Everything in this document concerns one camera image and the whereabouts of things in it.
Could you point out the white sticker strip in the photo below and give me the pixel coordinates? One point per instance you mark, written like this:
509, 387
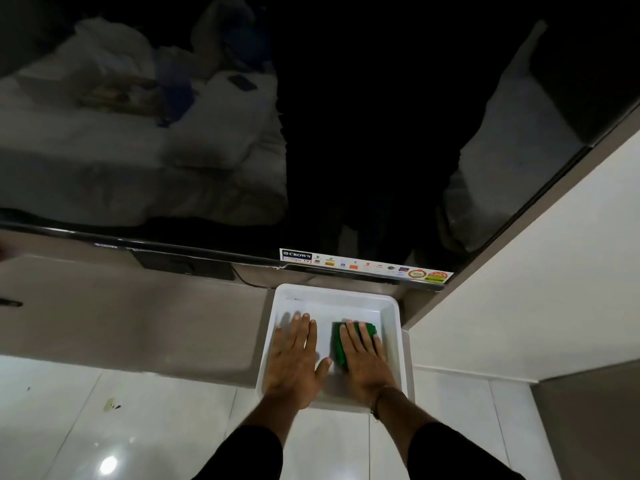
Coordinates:
350, 263

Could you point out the person's right middle finger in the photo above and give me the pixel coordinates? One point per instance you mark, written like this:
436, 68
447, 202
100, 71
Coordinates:
364, 337

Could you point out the person's right thumb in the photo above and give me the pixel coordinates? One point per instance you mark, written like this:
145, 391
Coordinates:
344, 355

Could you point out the person's right hand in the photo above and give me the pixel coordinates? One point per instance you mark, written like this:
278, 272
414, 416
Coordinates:
367, 372

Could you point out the person's right little finger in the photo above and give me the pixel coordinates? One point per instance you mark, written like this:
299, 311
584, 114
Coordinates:
382, 352

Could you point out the person's left hand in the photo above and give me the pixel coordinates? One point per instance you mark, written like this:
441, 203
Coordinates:
291, 369

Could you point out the person's right forearm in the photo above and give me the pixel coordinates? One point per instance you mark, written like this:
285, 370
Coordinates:
430, 439

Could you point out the person's left thumb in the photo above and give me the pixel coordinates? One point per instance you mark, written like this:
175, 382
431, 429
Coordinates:
324, 368

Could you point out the person's left middle finger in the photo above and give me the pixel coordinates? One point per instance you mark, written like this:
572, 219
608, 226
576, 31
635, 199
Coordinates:
301, 332

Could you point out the person's left forearm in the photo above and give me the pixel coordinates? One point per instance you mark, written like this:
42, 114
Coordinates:
255, 439

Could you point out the green scouring pad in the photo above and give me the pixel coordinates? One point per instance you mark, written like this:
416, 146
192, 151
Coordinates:
337, 344

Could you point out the white plastic tray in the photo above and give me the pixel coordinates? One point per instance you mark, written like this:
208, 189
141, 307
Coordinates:
325, 304

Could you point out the black flat screen television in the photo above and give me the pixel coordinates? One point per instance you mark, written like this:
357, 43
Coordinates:
350, 119

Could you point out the person's left little finger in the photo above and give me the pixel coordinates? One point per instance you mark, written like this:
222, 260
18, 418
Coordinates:
278, 342

